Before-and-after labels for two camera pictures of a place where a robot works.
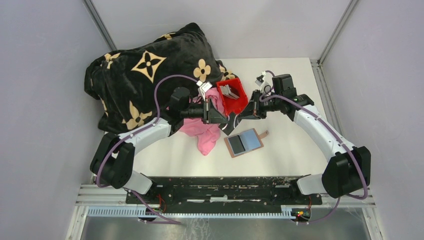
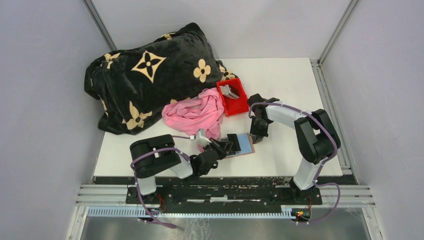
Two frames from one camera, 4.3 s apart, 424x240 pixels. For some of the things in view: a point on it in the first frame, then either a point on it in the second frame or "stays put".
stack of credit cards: (227, 92) stays put
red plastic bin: (231, 105) stays put
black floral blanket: (133, 85) stays put
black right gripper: (254, 111) -> (257, 135)
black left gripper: (212, 115) -> (223, 147)
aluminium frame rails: (91, 195) stays put
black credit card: (227, 128) -> (233, 138)
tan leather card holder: (245, 142) stays put
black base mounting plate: (220, 194) stays put
